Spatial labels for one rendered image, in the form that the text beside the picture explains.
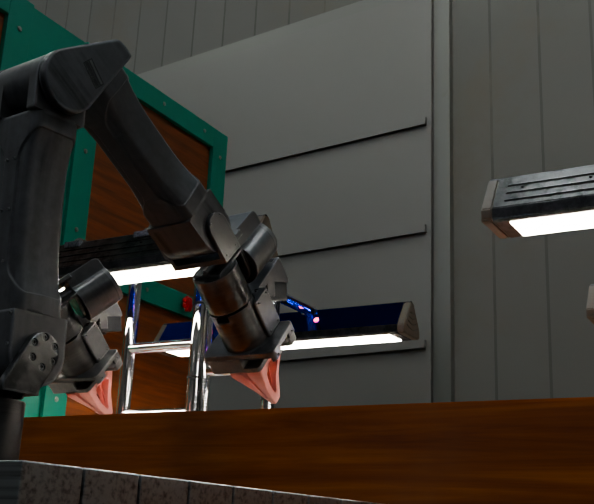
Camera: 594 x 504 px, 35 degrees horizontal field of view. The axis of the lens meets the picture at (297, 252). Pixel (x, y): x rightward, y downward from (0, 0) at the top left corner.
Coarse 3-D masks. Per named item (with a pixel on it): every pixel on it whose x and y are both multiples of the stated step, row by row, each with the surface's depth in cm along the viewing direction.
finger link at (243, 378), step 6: (294, 336) 118; (288, 342) 117; (246, 372) 117; (234, 378) 117; (240, 378) 117; (246, 378) 117; (270, 378) 121; (246, 384) 118; (252, 384) 118; (270, 384) 121; (258, 390) 119; (264, 396) 120; (270, 402) 121
